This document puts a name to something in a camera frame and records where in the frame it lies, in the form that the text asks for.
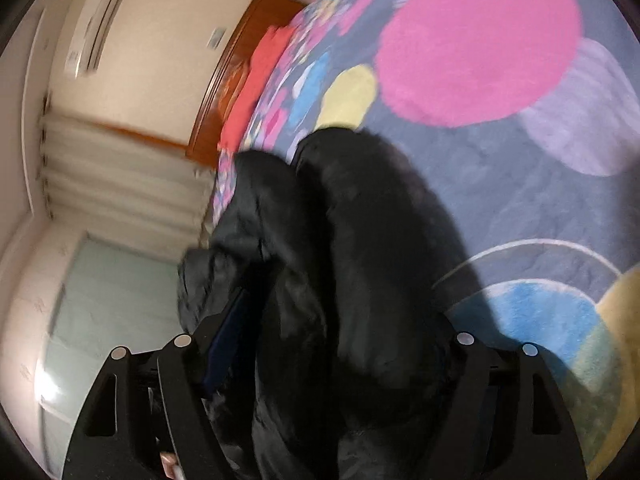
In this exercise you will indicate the wall socket plate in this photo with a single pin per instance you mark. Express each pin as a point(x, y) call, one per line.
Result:
point(215, 38)

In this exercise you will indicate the orange embroidered pillow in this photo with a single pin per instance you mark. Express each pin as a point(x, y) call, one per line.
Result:
point(231, 88)

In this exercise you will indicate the wooden headboard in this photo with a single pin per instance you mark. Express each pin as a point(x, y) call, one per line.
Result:
point(258, 16)

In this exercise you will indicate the black puffer jacket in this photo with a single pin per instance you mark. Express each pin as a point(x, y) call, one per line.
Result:
point(342, 358)

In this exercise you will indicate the red folded blanket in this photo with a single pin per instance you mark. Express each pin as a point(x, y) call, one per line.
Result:
point(255, 74)

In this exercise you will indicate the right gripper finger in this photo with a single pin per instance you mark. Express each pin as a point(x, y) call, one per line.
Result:
point(223, 333)

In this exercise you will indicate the left beige curtain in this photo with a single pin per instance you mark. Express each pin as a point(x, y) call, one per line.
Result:
point(127, 192)

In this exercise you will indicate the frosted glass door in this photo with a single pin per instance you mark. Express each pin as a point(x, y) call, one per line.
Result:
point(110, 297)

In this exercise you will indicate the colourful dotted bed sheet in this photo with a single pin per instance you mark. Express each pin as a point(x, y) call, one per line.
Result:
point(522, 117)

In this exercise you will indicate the white wall air conditioner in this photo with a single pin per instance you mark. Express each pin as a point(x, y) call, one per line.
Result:
point(89, 37)

